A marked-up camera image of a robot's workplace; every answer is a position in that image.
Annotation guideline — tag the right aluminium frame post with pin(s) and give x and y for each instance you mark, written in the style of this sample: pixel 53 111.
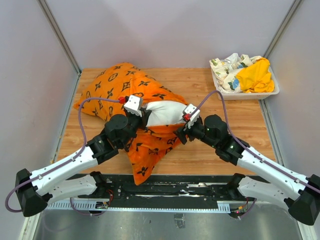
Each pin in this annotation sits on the right aluminium frame post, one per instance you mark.
pixel 293 9

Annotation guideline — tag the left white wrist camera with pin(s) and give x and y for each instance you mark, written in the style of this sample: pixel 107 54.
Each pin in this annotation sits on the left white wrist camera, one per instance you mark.
pixel 133 105

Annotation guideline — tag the orange monogram pillowcase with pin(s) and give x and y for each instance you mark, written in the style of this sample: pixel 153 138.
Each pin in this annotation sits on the orange monogram pillowcase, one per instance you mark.
pixel 121 80

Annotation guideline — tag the white pillow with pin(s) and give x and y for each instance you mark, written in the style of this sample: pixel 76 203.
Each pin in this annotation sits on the white pillow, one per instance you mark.
pixel 165 112

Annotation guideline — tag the white plastic bin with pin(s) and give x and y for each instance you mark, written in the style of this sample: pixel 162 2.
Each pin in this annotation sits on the white plastic bin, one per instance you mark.
pixel 248 96

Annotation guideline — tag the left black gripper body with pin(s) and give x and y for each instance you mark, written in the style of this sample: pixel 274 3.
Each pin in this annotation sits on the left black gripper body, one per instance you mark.
pixel 135 122

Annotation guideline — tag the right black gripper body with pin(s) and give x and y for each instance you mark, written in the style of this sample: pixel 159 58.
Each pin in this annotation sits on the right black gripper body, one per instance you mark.
pixel 197 131

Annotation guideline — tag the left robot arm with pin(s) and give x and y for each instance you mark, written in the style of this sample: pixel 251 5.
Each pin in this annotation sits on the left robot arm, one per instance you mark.
pixel 37 189

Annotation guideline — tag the white patterned cloth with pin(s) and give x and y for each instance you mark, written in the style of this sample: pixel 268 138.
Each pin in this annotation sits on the white patterned cloth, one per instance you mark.
pixel 226 70

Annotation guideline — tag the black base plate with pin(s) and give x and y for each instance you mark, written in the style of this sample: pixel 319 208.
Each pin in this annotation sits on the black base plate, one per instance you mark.
pixel 168 191

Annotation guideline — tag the left aluminium frame post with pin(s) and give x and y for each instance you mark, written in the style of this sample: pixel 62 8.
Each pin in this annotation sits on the left aluminium frame post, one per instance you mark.
pixel 59 35

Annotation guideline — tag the yellow cloth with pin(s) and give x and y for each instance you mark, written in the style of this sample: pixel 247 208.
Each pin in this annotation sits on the yellow cloth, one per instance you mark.
pixel 256 78

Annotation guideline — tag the white slotted cable duct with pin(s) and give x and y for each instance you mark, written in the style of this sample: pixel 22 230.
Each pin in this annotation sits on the white slotted cable duct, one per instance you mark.
pixel 90 205

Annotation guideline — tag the aluminium frame post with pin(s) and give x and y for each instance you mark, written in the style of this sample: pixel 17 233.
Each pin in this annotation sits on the aluminium frame post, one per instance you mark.
pixel 293 9
pixel 59 35

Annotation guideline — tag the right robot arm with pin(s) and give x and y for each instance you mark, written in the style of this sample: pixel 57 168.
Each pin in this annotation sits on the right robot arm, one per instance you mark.
pixel 297 193

